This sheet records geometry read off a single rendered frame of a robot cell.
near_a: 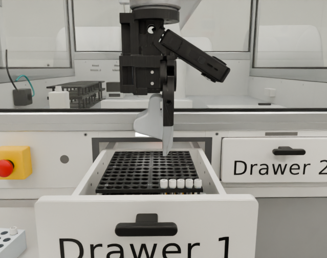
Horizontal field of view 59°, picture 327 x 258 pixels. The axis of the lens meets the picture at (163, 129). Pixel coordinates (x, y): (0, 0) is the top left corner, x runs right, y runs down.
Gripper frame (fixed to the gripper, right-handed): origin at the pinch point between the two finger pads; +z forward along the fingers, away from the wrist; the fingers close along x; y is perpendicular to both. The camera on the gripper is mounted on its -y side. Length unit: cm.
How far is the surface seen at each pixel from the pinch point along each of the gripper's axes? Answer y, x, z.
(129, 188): 6.5, 0.7, 7.3
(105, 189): 10.4, 0.8, 7.3
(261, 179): -23.5, -21.1, 15.0
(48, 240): 16.2, 10.8, 10.0
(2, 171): 36.0, -15.6, 10.4
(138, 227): 4.1, 14.3, 6.1
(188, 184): -3.2, 0.6, 6.7
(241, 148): -18.3, -21.2, 7.1
